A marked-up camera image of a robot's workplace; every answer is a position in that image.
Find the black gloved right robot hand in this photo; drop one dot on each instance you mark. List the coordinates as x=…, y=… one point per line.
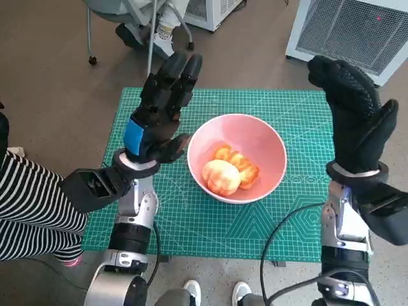
x=354, y=127

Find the seated person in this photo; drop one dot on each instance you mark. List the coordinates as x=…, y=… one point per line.
x=164, y=32

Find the black table clamp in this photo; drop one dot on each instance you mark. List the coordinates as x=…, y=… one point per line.
x=278, y=263
x=164, y=258

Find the black left robot hand blue tape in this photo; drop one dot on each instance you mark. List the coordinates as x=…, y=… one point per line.
x=159, y=127

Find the pink bowl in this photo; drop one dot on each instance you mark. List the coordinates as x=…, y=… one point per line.
x=255, y=137

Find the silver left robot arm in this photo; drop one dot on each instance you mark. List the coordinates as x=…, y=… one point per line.
x=134, y=236

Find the large white grilled appliance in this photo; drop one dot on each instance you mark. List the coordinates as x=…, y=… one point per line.
x=347, y=32

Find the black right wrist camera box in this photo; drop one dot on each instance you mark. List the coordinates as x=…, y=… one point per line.
x=385, y=210

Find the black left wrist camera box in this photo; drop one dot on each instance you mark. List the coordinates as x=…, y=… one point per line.
x=92, y=189

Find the small white grilled appliance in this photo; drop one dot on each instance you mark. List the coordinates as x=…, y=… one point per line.
x=204, y=12

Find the person in striped clothing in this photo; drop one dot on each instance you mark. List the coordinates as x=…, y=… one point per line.
x=35, y=207

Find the green cutting mat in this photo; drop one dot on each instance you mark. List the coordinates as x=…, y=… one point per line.
x=197, y=229

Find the beige shoe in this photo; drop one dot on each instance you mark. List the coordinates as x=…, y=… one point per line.
x=15, y=150

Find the silver metal pole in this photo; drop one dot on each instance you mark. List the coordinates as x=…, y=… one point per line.
x=150, y=48

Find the person with white shoes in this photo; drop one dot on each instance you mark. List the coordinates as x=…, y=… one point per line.
x=191, y=290

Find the pale round toy bread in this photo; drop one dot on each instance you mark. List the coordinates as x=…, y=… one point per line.
x=221, y=178

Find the orange twisted toy bread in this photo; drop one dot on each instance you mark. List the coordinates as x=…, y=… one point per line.
x=245, y=165

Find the grey wheeled chair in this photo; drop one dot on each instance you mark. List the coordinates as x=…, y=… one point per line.
x=105, y=9

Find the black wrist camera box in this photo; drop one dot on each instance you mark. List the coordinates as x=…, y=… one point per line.
x=385, y=210
x=92, y=189

